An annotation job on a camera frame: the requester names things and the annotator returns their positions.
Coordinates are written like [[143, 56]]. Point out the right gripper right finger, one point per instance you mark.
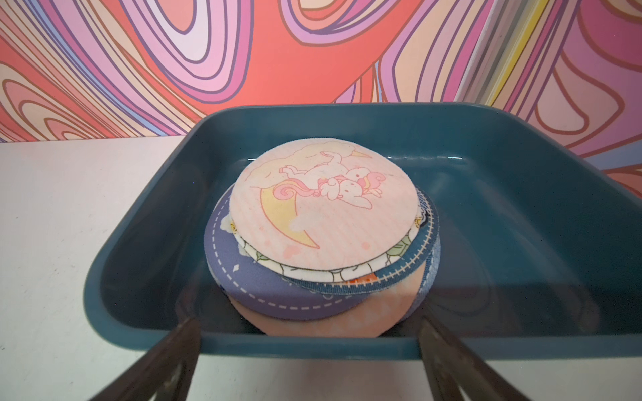
[[454, 371]]

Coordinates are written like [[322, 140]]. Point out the white green flowers coaster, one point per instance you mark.
[[338, 275]]

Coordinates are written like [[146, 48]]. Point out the pink cartoon girl coaster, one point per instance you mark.
[[320, 205]]

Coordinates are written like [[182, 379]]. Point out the teal plastic storage box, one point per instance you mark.
[[541, 253]]

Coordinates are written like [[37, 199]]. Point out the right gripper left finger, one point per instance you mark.
[[165, 372]]

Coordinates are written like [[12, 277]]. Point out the purple good luck bunny coaster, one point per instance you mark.
[[256, 287]]

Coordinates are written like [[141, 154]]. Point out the pink checkered bunny coaster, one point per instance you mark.
[[371, 318]]

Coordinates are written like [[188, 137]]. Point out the blue denim bear coaster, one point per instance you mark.
[[431, 270]]

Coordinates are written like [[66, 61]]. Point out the dark blue cartoon animals coaster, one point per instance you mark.
[[417, 252]]

